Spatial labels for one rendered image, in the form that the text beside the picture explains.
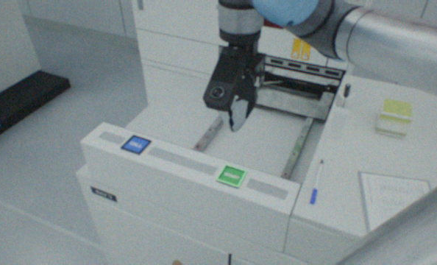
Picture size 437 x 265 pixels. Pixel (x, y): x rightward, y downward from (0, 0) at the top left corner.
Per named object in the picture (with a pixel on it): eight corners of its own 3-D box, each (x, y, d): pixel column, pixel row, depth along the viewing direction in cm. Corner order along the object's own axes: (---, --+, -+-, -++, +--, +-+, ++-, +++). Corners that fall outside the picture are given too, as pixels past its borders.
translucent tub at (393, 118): (374, 117, 98) (382, 96, 93) (404, 123, 96) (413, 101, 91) (373, 133, 92) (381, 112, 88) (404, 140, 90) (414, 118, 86)
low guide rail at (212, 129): (241, 91, 135) (242, 85, 133) (246, 93, 134) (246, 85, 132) (175, 179, 100) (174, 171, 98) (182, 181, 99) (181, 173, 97)
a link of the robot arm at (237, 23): (255, 13, 53) (206, 5, 56) (253, 42, 56) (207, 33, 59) (271, -2, 59) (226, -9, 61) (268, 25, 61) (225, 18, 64)
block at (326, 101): (322, 99, 120) (324, 90, 118) (332, 101, 119) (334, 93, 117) (316, 111, 115) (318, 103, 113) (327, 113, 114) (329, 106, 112)
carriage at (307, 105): (232, 85, 133) (232, 77, 131) (330, 107, 121) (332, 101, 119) (223, 95, 127) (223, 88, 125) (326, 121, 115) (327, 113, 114)
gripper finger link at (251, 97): (256, 117, 68) (260, 76, 63) (253, 121, 67) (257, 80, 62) (233, 110, 70) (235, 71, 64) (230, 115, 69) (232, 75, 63)
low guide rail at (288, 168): (313, 109, 126) (314, 101, 124) (318, 110, 125) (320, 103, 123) (267, 211, 91) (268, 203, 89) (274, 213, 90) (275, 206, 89)
